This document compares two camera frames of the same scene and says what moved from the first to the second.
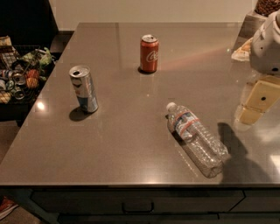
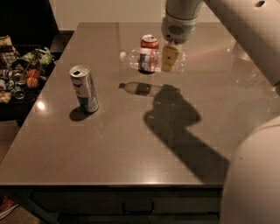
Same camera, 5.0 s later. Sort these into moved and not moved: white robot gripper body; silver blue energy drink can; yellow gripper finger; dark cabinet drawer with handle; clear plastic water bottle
Moved: yellow gripper finger; clear plastic water bottle; white robot gripper body
Not moved: dark cabinet drawer with handle; silver blue energy drink can
